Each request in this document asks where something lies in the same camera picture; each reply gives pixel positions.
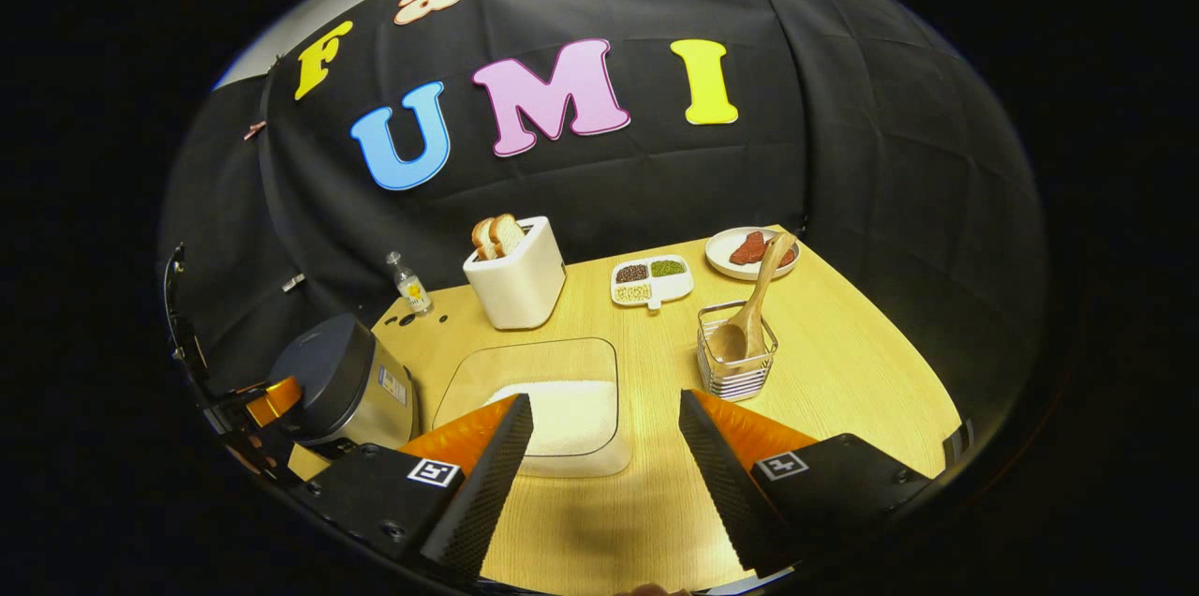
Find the small clear glass bottle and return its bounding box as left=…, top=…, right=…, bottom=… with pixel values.
left=386, top=251, right=434, bottom=317

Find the clear glass tray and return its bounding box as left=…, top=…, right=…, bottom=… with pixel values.
left=432, top=337, right=633, bottom=479

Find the white toaster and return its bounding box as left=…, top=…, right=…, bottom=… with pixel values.
left=463, top=216, right=568, bottom=331

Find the metal wire chopstick holder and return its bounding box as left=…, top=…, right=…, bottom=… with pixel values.
left=696, top=300, right=780, bottom=403

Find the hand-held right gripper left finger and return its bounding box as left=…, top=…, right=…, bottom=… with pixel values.
left=298, top=393, right=535, bottom=584

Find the white divided dish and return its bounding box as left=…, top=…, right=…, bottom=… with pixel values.
left=610, top=255, right=695, bottom=311

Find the white round plate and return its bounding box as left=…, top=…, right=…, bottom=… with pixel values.
left=704, top=227, right=802, bottom=282

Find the dark grey rice cooker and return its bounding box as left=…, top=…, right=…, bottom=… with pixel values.
left=267, top=312, right=418, bottom=461

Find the wooden spoon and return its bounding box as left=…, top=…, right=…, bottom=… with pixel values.
left=709, top=231, right=797, bottom=365

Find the large pile of white rice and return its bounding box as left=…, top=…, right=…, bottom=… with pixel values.
left=482, top=380, right=619, bottom=458

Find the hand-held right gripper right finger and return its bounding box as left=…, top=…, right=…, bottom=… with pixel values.
left=676, top=390, right=940, bottom=578

